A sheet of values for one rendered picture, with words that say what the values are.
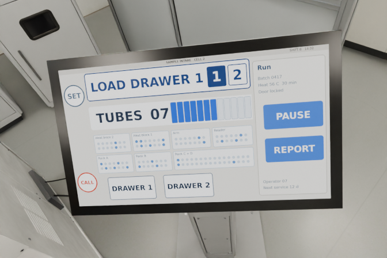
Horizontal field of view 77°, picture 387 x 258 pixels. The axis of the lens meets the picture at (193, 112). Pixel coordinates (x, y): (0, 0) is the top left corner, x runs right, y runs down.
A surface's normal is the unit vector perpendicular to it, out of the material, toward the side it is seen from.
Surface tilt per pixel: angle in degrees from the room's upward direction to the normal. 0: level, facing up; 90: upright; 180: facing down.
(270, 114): 50
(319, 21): 90
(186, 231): 5
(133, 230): 0
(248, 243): 5
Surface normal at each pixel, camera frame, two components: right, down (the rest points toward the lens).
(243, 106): -0.10, 0.15
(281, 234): -0.13, -0.66
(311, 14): -0.74, 0.56
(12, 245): 0.73, 0.44
